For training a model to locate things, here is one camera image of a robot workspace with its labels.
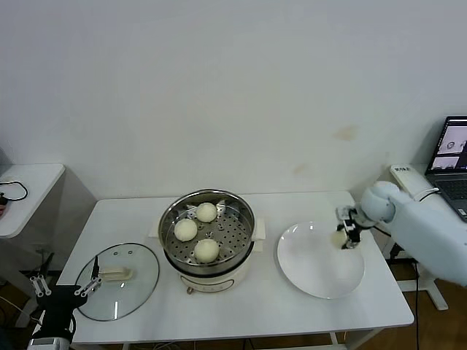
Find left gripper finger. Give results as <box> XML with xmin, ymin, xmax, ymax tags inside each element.
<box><xmin>74</xmin><ymin>255</ymin><xmax>104</xmax><ymax>298</ymax></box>
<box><xmin>29</xmin><ymin>252</ymin><xmax>55</xmax><ymax>298</ymax></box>

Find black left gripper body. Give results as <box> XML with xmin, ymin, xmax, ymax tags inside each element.
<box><xmin>31</xmin><ymin>286</ymin><xmax>88</xmax><ymax>341</ymax></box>

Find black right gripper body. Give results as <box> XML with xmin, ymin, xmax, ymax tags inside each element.
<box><xmin>348</xmin><ymin>206</ymin><xmax>368</xmax><ymax>233</ymax></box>

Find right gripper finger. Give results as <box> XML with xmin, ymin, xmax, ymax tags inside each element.
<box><xmin>341</xmin><ymin>222</ymin><xmax>362</xmax><ymax>251</ymax></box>
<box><xmin>335</xmin><ymin>206</ymin><xmax>353</xmax><ymax>233</ymax></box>

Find glass lid with cream handle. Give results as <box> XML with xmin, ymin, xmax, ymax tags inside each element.
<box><xmin>74</xmin><ymin>243</ymin><xmax>161</xmax><ymax>322</ymax></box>

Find steel perforated steamer basket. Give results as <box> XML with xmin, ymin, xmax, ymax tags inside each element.
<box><xmin>158</xmin><ymin>188</ymin><xmax>256</xmax><ymax>276</ymax></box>

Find white round plate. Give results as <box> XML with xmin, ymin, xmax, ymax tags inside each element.
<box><xmin>276</xmin><ymin>221</ymin><xmax>366</xmax><ymax>300</ymax></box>

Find white side table with laptop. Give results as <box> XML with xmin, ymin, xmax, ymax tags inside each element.
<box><xmin>388</xmin><ymin>163</ymin><xmax>467</xmax><ymax>313</ymax></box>

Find grey open laptop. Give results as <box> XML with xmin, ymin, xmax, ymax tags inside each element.
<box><xmin>425</xmin><ymin>116</ymin><xmax>467</xmax><ymax>223</ymax></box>

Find cream electric cooking pot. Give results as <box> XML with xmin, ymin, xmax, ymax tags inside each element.
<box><xmin>147</xmin><ymin>214</ymin><xmax>268</xmax><ymax>295</ymax></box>

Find black cable with adapter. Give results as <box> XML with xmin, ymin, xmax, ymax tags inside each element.
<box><xmin>388</xmin><ymin>188</ymin><xmax>441</xmax><ymax>350</ymax></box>

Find white flat cable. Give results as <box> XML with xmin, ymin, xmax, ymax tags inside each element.
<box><xmin>412</xmin><ymin>187</ymin><xmax>441</xmax><ymax>201</ymax></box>

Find white side table with cable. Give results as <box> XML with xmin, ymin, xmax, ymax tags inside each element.
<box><xmin>0</xmin><ymin>163</ymin><xmax>69</xmax><ymax>327</ymax></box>

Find black looped cable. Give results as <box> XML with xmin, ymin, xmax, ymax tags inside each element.
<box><xmin>0</xmin><ymin>181</ymin><xmax>28</xmax><ymax>201</ymax></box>

